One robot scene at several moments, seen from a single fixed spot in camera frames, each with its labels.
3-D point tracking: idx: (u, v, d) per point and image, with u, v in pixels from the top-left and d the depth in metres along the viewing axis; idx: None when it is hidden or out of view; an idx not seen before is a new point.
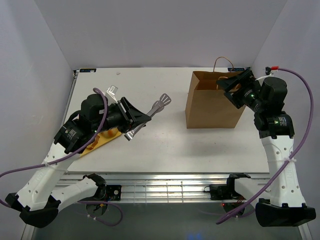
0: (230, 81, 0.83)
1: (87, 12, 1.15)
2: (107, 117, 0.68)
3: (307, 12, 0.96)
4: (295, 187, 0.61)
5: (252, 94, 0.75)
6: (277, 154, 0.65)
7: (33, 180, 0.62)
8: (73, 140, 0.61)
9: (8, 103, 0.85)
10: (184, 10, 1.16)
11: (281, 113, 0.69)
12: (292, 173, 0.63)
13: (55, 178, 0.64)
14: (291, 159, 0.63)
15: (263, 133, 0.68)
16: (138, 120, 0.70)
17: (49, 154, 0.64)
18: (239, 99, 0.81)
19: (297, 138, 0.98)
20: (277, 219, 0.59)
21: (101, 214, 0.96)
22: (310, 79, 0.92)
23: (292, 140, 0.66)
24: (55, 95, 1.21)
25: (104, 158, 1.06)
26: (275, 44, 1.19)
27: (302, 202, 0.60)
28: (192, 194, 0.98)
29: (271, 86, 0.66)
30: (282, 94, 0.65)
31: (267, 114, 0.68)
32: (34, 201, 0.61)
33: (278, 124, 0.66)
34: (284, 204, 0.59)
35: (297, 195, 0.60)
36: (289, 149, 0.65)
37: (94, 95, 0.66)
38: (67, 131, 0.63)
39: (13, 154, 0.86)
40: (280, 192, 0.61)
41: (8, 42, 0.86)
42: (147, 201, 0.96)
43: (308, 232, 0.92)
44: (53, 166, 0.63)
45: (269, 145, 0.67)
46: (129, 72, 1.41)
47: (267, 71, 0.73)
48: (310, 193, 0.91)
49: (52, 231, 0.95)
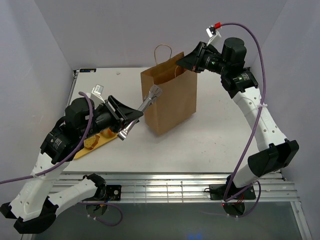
0: (190, 59, 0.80)
1: (87, 12, 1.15)
2: (97, 120, 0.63)
3: (307, 11, 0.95)
4: (274, 127, 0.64)
5: (212, 61, 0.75)
6: (250, 105, 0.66)
7: (25, 191, 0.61)
8: (59, 149, 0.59)
9: (8, 103, 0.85)
10: (184, 10, 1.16)
11: (242, 69, 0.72)
12: (268, 116, 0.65)
13: (46, 188, 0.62)
14: (263, 105, 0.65)
15: (233, 92, 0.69)
16: (129, 118, 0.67)
17: (37, 165, 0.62)
18: (200, 68, 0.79)
19: (299, 138, 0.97)
20: (271, 161, 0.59)
21: (101, 214, 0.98)
22: (309, 79, 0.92)
23: (258, 90, 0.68)
24: (54, 95, 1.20)
25: (104, 159, 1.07)
26: (275, 44, 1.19)
27: (284, 138, 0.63)
28: (192, 194, 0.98)
29: (232, 47, 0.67)
30: (242, 54, 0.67)
31: (232, 74, 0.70)
32: (26, 212, 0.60)
33: (243, 79, 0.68)
34: (271, 144, 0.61)
35: (278, 133, 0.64)
36: (259, 98, 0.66)
37: (78, 100, 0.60)
38: (52, 141, 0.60)
39: (13, 155, 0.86)
40: (264, 135, 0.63)
41: (7, 42, 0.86)
42: (147, 201, 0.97)
43: (308, 232, 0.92)
44: (42, 177, 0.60)
45: (242, 99, 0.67)
46: (129, 72, 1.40)
47: (212, 31, 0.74)
48: (313, 193, 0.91)
49: (53, 231, 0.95)
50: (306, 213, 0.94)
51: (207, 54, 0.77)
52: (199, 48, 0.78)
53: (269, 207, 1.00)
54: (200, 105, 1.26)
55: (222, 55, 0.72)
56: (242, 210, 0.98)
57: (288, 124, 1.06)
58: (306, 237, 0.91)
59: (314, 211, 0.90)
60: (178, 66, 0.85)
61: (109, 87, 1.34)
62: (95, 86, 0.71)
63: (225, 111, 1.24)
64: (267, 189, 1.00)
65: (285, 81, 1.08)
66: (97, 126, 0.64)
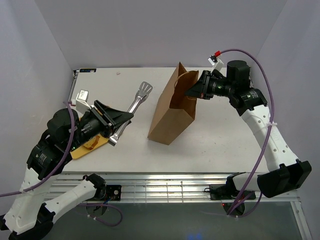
0: (197, 88, 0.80)
1: (87, 12, 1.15)
2: (83, 129, 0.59)
3: (307, 11, 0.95)
4: (285, 147, 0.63)
5: (218, 86, 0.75)
6: (259, 123, 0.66)
7: (16, 205, 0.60)
8: (44, 165, 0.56)
9: (8, 103, 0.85)
10: (184, 10, 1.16)
11: (249, 88, 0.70)
12: (277, 135, 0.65)
13: (36, 200, 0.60)
14: (273, 124, 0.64)
15: (241, 110, 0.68)
16: (117, 122, 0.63)
17: (25, 180, 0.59)
18: (208, 95, 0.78)
19: (299, 138, 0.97)
20: (281, 182, 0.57)
21: (101, 214, 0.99)
22: (310, 79, 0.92)
23: (267, 108, 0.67)
24: (54, 95, 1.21)
25: (104, 159, 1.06)
26: (275, 44, 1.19)
27: (295, 159, 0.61)
28: (192, 194, 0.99)
29: (236, 66, 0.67)
30: (247, 71, 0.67)
31: (239, 92, 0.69)
32: (20, 226, 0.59)
33: (251, 97, 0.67)
34: (282, 165, 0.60)
35: (289, 153, 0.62)
36: (268, 116, 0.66)
37: (61, 112, 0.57)
38: (37, 156, 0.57)
39: (13, 155, 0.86)
40: (274, 155, 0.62)
41: (7, 42, 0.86)
42: (147, 201, 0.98)
43: (308, 232, 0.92)
44: (31, 192, 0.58)
45: (250, 117, 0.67)
46: (129, 72, 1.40)
47: (213, 59, 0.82)
48: (313, 193, 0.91)
49: (53, 231, 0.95)
50: (306, 213, 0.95)
51: (212, 80, 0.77)
52: (204, 76, 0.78)
53: (269, 207, 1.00)
54: (200, 105, 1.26)
55: (229, 78, 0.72)
56: (241, 210, 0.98)
57: (287, 124, 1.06)
58: (306, 237, 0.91)
59: (313, 211, 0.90)
60: (186, 94, 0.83)
61: (109, 87, 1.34)
62: (79, 92, 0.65)
63: (225, 111, 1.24)
64: None
65: (285, 81, 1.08)
66: (84, 137, 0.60)
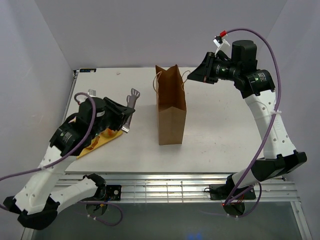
0: (200, 71, 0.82)
1: (87, 12, 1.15)
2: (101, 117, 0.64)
3: (307, 11, 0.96)
4: (285, 137, 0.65)
5: (222, 68, 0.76)
6: (263, 110, 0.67)
7: (30, 184, 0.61)
8: (68, 143, 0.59)
9: (8, 103, 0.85)
10: (184, 10, 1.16)
11: (257, 70, 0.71)
12: (280, 123, 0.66)
13: (52, 180, 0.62)
14: (277, 112, 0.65)
15: (246, 92, 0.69)
16: (128, 112, 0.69)
17: (45, 158, 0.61)
18: (211, 78, 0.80)
19: (299, 138, 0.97)
20: (275, 171, 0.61)
21: (101, 214, 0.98)
22: (310, 79, 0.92)
23: (273, 94, 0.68)
24: (54, 95, 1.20)
25: (104, 159, 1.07)
26: (275, 44, 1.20)
27: (293, 150, 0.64)
28: (192, 194, 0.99)
29: (242, 45, 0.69)
30: (253, 50, 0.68)
31: (245, 74, 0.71)
32: (32, 205, 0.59)
33: (259, 80, 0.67)
34: (279, 155, 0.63)
35: (288, 144, 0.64)
36: (273, 103, 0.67)
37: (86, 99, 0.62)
38: (62, 135, 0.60)
39: (13, 155, 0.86)
40: (273, 145, 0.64)
41: (8, 42, 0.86)
42: (147, 201, 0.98)
43: (308, 232, 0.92)
44: (50, 169, 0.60)
45: (255, 103, 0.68)
46: (129, 72, 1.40)
47: (218, 41, 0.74)
48: (312, 193, 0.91)
49: (53, 231, 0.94)
50: (306, 213, 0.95)
51: (216, 63, 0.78)
52: (207, 58, 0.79)
53: (269, 207, 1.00)
54: (200, 104, 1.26)
55: (234, 59, 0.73)
56: (242, 210, 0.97)
57: (287, 123, 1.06)
58: (306, 237, 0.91)
59: (314, 211, 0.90)
60: (188, 78, 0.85)
61: (109, 87, 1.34)
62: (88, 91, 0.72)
63: (225, 111, 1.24)
64: (268, 189, 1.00)
65: (285, 81, 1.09)
66: (103, 123, 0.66)
